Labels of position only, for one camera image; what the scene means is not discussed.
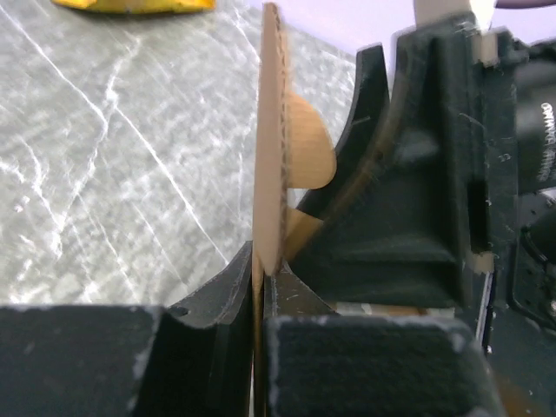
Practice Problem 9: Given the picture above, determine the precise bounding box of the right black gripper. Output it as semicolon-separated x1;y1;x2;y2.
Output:
290;29;555;416

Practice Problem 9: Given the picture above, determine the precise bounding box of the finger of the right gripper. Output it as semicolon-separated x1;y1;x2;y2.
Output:
297;43;389;217

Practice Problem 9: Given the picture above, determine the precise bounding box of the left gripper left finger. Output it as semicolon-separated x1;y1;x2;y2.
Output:
1;243;252;416

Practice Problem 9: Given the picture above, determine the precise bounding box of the brown cardboard box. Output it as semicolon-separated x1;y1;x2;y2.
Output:
251;3;336;416

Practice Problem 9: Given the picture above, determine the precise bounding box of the yellow Lays chips bag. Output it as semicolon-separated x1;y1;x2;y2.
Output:
54;0;216;14

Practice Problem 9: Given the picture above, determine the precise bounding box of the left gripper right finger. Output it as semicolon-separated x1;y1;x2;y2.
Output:
263;270;506;416

